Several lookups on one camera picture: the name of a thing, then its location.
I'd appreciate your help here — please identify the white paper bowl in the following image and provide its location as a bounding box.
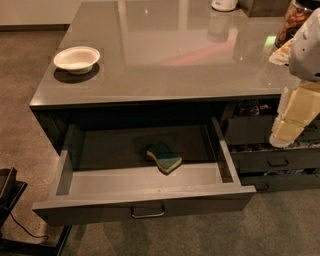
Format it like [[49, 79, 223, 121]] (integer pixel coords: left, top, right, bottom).
[[53, 46, 100, 75]]

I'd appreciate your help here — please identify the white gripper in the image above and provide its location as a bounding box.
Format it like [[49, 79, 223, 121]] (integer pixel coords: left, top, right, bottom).
[[269, 39, 320, 148]]

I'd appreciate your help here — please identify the open grey top drawer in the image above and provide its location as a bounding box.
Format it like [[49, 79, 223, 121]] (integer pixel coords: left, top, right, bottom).
[[32, 118, 256, 226]]

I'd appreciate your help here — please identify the white container on counter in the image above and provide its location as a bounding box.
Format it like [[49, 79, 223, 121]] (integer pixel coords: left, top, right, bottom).
[[211, 0, 238, 12]]

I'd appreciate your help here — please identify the metal drawer handle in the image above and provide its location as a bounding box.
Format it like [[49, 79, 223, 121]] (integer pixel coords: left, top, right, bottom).
[[131, 206, 165, 219]]

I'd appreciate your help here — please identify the right upper snack drawer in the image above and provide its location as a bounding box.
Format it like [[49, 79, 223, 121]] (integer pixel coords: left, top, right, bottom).
[[221, 98, 320, 146]]

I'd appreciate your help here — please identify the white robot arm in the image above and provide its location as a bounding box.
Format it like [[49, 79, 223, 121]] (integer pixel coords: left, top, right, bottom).
[[269, 8, 320, 148]]

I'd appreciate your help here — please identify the right middle dark drawer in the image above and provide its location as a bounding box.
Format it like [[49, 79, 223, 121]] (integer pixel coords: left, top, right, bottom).
[[229, 143, 320, 174]]

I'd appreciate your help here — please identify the green yellow sponge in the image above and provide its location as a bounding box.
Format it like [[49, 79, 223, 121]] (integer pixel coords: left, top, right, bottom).
[[146, 142, 182, 175]]

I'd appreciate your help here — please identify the black cable on floor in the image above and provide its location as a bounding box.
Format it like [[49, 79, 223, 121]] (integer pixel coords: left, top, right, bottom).
[[9, 212, 50, 244]]

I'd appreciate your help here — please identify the glass jar of nuts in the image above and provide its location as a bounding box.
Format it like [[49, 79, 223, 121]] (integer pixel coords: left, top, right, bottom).
[[275, 0, 320, 48]]

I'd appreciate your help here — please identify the black stand at left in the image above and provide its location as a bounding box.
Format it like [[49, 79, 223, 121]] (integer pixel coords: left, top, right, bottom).
[[0, 168, 71, 256]]

